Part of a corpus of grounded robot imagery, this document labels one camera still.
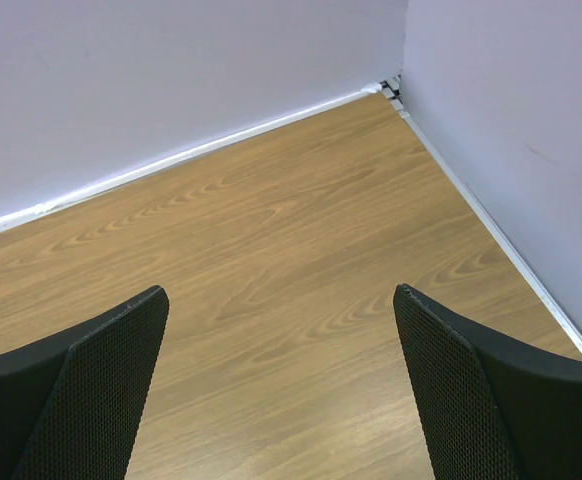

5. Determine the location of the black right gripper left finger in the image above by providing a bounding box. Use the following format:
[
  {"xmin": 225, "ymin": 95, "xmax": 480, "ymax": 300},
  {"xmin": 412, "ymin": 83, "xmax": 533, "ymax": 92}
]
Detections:
[{"xmin": 0, "ymin": 286, "xmax": 169, "ymax": 479}]

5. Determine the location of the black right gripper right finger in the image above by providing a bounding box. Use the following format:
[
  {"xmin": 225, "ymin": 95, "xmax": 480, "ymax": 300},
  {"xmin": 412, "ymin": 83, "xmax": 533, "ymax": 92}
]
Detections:
[{"xmin": 393, "ymin": 284, "xmax": 582, "ymax": 479}]

